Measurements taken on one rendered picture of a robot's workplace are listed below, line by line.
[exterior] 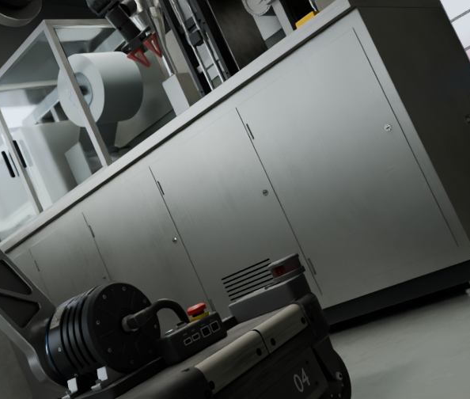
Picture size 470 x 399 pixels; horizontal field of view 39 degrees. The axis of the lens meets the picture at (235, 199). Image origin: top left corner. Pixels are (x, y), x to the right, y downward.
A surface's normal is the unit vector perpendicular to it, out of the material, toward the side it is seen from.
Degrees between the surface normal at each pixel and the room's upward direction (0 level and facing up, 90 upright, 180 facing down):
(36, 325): 90
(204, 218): 90
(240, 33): 90
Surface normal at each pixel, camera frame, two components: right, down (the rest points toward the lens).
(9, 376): 0.74, -0.39
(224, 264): -0.62, 0.21
